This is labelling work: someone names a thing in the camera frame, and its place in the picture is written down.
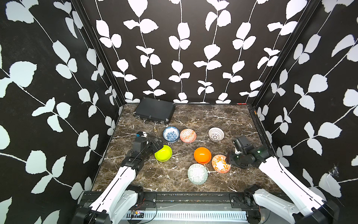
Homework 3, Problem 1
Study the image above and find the lime green bowl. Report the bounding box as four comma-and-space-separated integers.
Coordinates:
154, 145, 172, 162

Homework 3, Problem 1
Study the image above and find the orange leaf patterned bowl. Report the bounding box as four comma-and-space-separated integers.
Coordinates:
212, 155, 231, 174

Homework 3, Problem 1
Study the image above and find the blue floral bowl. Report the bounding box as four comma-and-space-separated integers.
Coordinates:
163, 127, 180, 143

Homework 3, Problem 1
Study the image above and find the red patterned bowl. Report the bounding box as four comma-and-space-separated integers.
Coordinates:
180, 128, 197, 143

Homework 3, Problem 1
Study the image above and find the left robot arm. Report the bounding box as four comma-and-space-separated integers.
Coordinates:
71, 132, 164, 224

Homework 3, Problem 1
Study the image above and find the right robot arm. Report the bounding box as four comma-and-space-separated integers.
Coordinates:
226, 136, 339, 224

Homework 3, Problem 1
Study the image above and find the white maroon patterned bowl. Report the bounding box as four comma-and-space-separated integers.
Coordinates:
208, 127, 225, 142

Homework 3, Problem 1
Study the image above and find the black hard carrying case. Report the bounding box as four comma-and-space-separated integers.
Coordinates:
133, 97, 176, 124

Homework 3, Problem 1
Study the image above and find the orange plastic bowl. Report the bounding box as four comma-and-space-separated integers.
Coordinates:
194, 147, 212, 164

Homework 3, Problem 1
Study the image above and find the pale green patterned bowl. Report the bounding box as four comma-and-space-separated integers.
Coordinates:
187, 163, 208, 185

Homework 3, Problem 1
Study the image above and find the small circuit board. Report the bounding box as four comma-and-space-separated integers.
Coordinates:
131, 211, 145, 219

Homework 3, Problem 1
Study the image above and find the black front mounting rail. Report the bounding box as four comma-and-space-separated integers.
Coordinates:
76, 191, 308, 209

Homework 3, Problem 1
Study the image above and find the white perforated cable tray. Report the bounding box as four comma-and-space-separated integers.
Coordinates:
122, 211, 248, 222

